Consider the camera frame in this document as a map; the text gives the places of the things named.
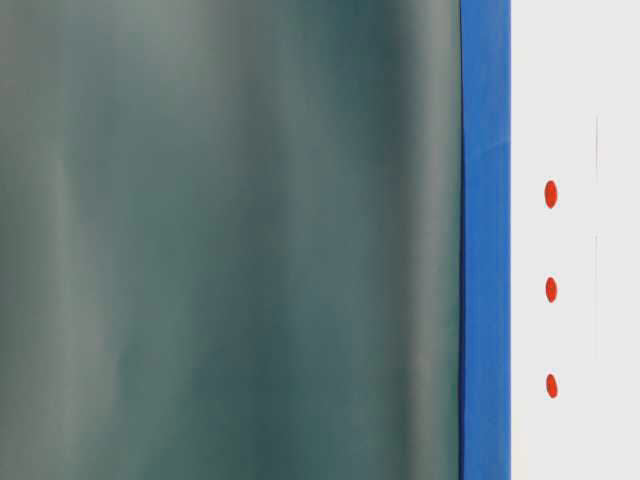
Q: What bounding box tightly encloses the white foam board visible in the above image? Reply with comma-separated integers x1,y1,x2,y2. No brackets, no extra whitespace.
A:
510,1,639,479

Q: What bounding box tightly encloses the red dot mark far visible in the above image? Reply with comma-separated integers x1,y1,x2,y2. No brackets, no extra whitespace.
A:
545,373,558,398

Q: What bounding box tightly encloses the red dot mark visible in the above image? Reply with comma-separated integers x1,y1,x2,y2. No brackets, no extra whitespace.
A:
545,276,558,303
545,373,558,398

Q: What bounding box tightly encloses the red dot mark middle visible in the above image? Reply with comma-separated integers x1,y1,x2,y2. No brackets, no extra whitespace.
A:
545,276,558,303

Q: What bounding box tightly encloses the blue table mat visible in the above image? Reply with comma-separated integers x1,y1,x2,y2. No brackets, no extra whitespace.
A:
459,1,511,479

